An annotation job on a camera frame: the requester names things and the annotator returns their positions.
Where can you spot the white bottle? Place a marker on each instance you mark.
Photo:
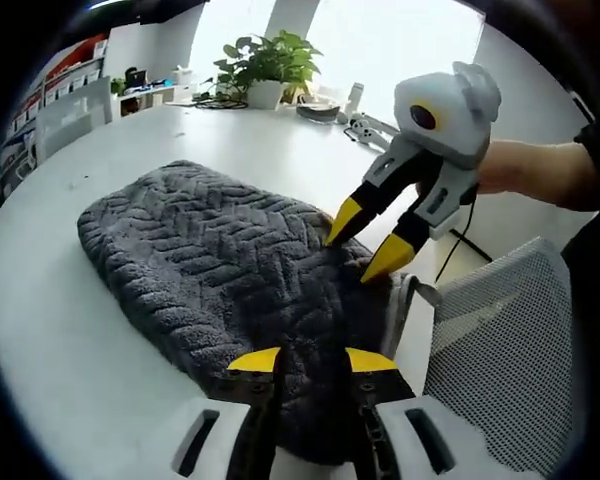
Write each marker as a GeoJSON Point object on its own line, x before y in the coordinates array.
{"type": "Point", "coordinates": [356, 97]}

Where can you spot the low white cabinet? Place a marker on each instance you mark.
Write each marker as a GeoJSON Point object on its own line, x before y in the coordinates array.
{"type": "Point", "coordinates": [150, 97]}

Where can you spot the small green plant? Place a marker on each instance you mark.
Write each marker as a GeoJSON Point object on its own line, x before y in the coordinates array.
{"type": "Point", "coordinates": [118, 86]}

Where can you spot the grey textured towel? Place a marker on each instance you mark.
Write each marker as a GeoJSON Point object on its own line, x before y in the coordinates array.
{"type": "Point", "coordinates": [205, 260]}

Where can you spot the person's right hand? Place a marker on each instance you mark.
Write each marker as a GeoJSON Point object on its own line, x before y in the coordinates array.
{"type": "Point", "coordinates": [497, 167]}

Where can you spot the white game controller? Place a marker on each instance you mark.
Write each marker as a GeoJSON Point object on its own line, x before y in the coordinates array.
{"type": "Point", "coordinates": [364, 131]}

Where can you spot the grey mesh office chair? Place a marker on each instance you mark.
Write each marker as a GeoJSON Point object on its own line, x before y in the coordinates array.
{"type": "Point", "coordinates": [500, 340]}

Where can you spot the large green potted plant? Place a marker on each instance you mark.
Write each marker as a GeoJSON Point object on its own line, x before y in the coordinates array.
{"type": "Point", "coordinates": [270, 60]}

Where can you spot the black bag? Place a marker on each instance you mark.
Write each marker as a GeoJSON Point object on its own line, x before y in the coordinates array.
{"type": "Point", "coordinates": [136, 77]}

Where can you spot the white plant pot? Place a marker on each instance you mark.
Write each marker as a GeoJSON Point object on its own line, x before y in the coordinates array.
{"type": "Point", "coordinates": [265, 95]}

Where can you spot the long white stick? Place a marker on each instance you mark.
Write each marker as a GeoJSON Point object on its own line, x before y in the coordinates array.
{"type": "Point", "coordinates": [382, 126]}

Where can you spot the storage shelf with white boxes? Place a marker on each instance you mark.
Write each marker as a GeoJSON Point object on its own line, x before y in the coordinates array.
{"type": "Point", "coordinates": [55, 85]}

